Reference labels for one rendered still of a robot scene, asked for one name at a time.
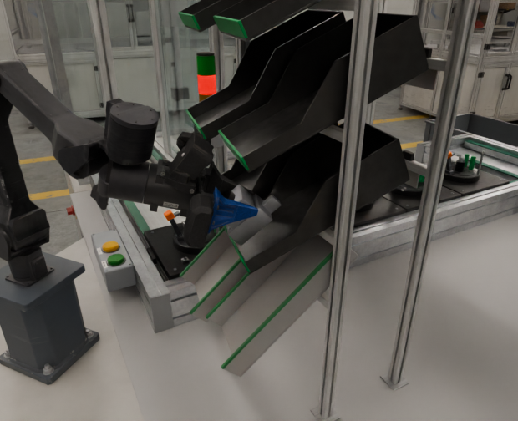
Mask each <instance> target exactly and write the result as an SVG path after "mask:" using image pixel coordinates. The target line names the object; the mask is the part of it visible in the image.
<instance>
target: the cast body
mask: <svg viewBox="0 0 518 421"><path fill-rule="evenodd" d="M221 194H222V195H223V197H225V198H227V199H229V200H234V201H237V202H241V203H243V204H247V205H251V206H253V207H256V208H257V209H258V212H257V215H256V216H253V217H250V218H247V219H244V220H241V221H235V222H232V223H230V224H227V225H226V227H227V233H228V236H230V237H231V238H232V239H233V240H235V241H236V242H237V243H239V244H240V245H243V244H244V243H245V242H247V241H248V240H249V239H250V238H252V237H253V236H254V235H255V234H256V233H257V232H258V231H260V230H261V229H262V228H263V227H264V226H266V225H267V224H268V223H269V222H271V221H272V215H271V213H272V212H274V211H275V210H276V209H277V208H279V207H280V206H281V202H280V201H279V200H278V199H277V198H276V197H275V196H274V195H270V196H269V197H268V198H266V199H265V200H263V199H262V198H261V197H259V196H258V195H257V194H255V195H254V196H252V195H251V194H250V193H249V192H248V191H247V190H246V189H244V188H243V187H242V186H241V185H238V186H236V187H235V188H234V189H233V190H225V191H224V192H222V193H221Z"/></svg>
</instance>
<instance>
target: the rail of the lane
mask: <svg viewBox="0 0 518 421"><path fill-rule="evenodd" d="M89 179H90V184H91V187H92V189H93V186H94V185H97V184H98V181H99V173H97V174H95V175H91V176H90V177H89ZM108 203H109V205H107V208H106V209H105V210H101V209H100V207H99V209H100V211H101V213H102V216H103V218H104V221H105V223H106V225H107V227H108V229H109V231H110V230H113V229H116V230H117V232H118V233H119V236H120V238H121V240H122V242H123V244H124V247H125V249H126V251H127V252H128V254H129V258H130V260H131V261H132V263H133V265H134V269H135V279H136V284H135V285H134V287H135V290H136V292H137V294H138V297H139V299H140V301H141V304H142V306H143V308H144V310H145V313H146V315H147V317H148V319H149V321H150V325H151V326H152V328H153V330H154V333H158V332H163V331H165V330H168V329H171V328H173V327H174V323H173V316H172V308H171V300H170V292H169V290H168V288H167V286H166V285H165V283H164V281H163V279H162V278H161V276H160V274H159V272H158V271H157V269H156V267H155V264H157V260H156V257H155V255H154V253H153V251H152V250H151V249H150V247H149V248H147V250H146V249H145V247H144V245H143V243H142V241H141V240H140V238H139V236H138V234H137V233H136V231H135V229H134V227H133V226H132V224H131V222H130V219H129V217H128V216H127V215H126V213H125V211H124V209H123V207H122V205H121V204H120V202H119V200H118V199H114V198H109V201H108Z"/></svg>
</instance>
